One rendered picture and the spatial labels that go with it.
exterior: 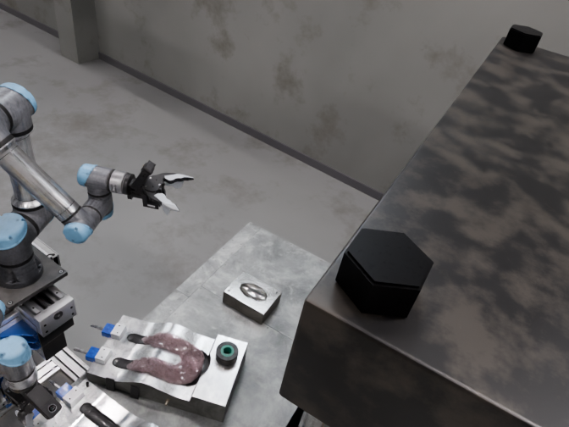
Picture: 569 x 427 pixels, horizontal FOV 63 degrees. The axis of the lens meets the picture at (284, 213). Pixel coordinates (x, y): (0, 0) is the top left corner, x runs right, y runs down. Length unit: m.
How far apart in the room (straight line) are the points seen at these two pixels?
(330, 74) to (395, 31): 0.66
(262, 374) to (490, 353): 1.39
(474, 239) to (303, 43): 3.54
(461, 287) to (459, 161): 0.30
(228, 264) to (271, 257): 0.21
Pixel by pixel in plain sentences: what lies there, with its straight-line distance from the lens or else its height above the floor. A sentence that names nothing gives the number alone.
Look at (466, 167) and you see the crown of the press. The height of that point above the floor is 2.01.
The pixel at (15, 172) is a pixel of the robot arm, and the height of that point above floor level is 1.52.
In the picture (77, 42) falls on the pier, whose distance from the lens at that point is 5.92.
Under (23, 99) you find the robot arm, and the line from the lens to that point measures 1.62.
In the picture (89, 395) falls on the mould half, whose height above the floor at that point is 0.89.
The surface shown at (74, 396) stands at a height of 0.92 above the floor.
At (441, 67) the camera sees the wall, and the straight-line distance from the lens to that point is 3.65.
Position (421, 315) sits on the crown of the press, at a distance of 0.54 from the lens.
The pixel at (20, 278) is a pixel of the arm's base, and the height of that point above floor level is 1.08.
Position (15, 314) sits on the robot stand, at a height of 0.94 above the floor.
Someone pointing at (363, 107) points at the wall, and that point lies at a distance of 3.96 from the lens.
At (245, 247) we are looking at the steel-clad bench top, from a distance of 2.29.
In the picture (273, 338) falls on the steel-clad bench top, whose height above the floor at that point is 0.80.
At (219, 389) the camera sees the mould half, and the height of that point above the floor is 0.91.
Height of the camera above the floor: 2.39
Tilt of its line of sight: 39 degrees down
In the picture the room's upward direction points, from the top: 11 degrees clockwise
